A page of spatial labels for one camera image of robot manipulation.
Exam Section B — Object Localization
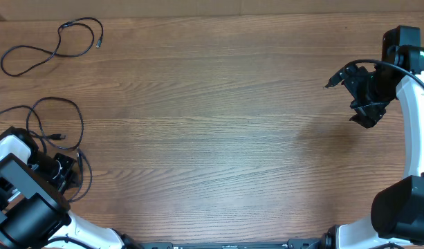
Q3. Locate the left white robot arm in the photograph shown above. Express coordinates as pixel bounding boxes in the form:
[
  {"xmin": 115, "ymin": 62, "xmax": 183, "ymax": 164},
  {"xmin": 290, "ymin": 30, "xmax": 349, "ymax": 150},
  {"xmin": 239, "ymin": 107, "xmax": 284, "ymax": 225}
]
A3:
[{"xmin": 0, "ymin": 127, "xmax": 140, "ymax": 249}]

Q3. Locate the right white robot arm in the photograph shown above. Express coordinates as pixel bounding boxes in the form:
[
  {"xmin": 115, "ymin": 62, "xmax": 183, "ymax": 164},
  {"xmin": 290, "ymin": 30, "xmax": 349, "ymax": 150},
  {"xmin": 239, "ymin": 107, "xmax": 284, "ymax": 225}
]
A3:
[{"xmin": 310, "ymin": 26, "xmax": 424, "ymax": 249}]

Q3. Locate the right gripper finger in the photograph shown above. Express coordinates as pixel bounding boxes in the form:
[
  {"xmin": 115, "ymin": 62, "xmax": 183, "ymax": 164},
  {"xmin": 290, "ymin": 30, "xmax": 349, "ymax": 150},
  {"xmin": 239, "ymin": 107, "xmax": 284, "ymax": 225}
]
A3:
[
  {"xmin": 325, "ymin": 68, "xmax": 348, "ymax": 89},
  {"xmin": 349, "ymin": 102, "xmax": 387, "ymax": 129}
]

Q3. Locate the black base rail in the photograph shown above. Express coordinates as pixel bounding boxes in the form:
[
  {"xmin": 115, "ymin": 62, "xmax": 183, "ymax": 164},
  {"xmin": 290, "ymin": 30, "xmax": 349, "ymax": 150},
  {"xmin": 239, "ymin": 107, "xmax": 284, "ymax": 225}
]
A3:
[{"xmin": 138, "ymin": 238, "xmax": 320, "ymax": 249}]

